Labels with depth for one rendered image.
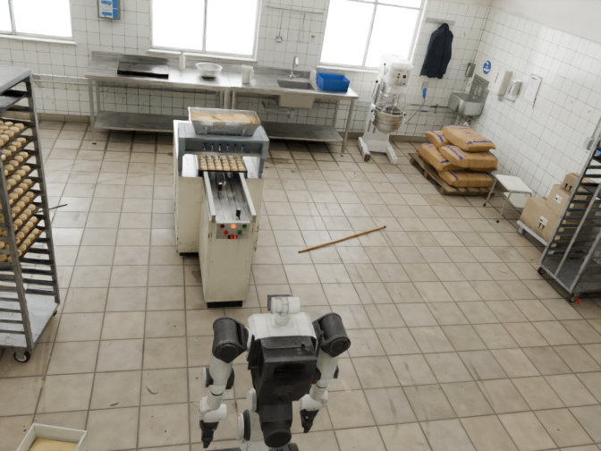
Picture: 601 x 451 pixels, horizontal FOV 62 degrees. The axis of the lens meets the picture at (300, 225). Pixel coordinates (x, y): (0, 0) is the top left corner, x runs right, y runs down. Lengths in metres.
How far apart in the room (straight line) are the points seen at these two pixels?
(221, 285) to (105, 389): 1.10
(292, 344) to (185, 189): 2.56
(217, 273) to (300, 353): 2.07
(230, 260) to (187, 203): 0.76
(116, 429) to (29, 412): 0.53
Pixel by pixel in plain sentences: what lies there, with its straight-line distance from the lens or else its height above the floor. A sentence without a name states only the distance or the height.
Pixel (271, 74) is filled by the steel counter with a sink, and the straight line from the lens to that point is 7.33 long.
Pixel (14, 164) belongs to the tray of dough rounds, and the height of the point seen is 1.33.
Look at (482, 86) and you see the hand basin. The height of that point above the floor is 1.10.
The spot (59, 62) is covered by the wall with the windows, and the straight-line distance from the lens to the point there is 7.41.
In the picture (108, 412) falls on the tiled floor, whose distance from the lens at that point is 3.52.
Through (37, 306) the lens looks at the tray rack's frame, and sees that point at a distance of 4.08.
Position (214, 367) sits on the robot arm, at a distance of 2.11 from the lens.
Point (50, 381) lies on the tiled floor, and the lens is 3.75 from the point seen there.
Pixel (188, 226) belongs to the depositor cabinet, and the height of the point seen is 0.36.
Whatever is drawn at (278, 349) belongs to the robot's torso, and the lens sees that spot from 1.94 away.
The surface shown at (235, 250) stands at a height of 0.58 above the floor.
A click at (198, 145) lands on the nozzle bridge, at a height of 1.08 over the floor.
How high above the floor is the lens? 2.72
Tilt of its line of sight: 30 degrees down
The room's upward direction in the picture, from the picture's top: 10 degrees clockwise
